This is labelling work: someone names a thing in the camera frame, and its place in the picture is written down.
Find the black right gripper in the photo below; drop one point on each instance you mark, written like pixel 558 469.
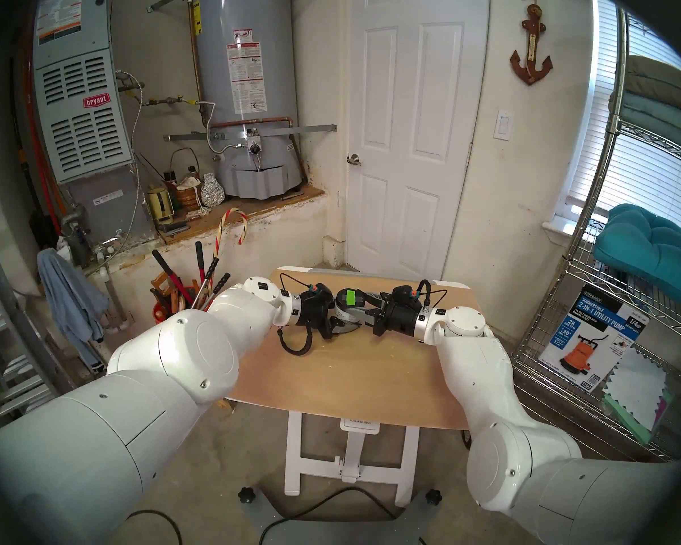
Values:
pixel 400 318

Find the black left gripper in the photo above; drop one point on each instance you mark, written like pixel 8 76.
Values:
pixel 316 314

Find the black lid with green tape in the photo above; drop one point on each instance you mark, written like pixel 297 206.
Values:
pixel 343 302

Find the gray robot base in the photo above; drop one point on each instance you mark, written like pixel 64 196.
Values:
pixel 340 532

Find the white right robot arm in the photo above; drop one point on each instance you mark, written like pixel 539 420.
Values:
pixel 488 390

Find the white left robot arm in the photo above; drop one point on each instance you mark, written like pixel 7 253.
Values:
pixel 147 402

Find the folding table with board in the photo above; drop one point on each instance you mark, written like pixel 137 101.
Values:
pixel 363 385

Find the black grip steel rod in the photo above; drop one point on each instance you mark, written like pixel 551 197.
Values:
pixel 225 277
pixel 213 264

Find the striped candy cane decoration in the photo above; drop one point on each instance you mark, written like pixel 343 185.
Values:
pixel 244 226

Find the plywood platform board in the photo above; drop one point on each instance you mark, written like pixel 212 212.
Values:
pixel 261 206

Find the white folding table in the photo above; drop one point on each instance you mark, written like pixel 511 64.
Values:
pixel 294 453

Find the black caster wheel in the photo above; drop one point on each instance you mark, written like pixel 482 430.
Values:
pixel 465 437

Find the white panel door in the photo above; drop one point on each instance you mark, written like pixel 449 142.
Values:
pixel 417 152

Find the crumpled aluminium foil bundle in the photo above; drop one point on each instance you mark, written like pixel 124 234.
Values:
pixel 213 192

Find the black base knob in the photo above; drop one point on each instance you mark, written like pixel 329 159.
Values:
pixel 433 497
pixel 247 495

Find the pale yellow jug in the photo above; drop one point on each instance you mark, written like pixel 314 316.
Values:
pixel 160 206

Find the utility pump carton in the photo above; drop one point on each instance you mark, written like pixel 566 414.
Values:
pixel 596 328

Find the gray water heater tank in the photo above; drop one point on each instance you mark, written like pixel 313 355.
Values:
pixel 278 67

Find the green foam sheet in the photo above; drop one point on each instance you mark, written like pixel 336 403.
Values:
pixel 621 416

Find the blue hanging towel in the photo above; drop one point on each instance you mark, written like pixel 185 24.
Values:
pixel 71 300

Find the white zigzag edged sheet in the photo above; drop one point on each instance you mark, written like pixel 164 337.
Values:
pixel 635 388

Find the gas pipe with yellow valve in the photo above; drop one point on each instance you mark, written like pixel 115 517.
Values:
pixel 173 100

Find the teal tufted cushion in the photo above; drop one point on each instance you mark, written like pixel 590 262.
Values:
pixel 652 243

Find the window with white blinds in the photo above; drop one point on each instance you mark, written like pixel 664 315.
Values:
pixel 652 180

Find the gray Bryant furnace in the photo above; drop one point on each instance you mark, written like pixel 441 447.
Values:
pixel 85 129

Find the aluminium ladder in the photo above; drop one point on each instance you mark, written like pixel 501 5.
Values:
pixel 28 399

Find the pale teal folded cushion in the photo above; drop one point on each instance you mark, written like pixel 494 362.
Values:
pixel 652 115

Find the olive gray folded cushion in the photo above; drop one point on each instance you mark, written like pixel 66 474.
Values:
pixel 658 75

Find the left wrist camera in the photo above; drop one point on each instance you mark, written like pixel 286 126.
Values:
pixel 318 291

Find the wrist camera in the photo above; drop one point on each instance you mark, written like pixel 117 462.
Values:
pixel 407 294
pixel 318 291

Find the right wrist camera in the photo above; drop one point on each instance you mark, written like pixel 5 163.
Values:
pixel 407 294

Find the white wall light switch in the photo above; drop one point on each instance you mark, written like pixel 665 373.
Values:
pixel 504 126

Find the wooden anchor wall decoration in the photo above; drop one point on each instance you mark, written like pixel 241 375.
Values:
pixel 530 67

